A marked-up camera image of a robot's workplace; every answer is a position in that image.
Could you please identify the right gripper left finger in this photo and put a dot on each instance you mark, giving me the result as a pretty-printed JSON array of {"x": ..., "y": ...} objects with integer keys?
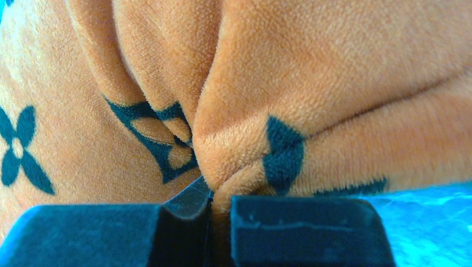
[{"x": 170, "y": 234}]

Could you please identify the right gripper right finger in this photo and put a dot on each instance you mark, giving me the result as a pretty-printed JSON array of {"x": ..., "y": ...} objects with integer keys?
[{"x": 318, "y": 231}]

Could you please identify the orange patterned pillowcase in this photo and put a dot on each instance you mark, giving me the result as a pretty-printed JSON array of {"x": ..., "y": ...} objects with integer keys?
[{"x": 131, "y": 101}]

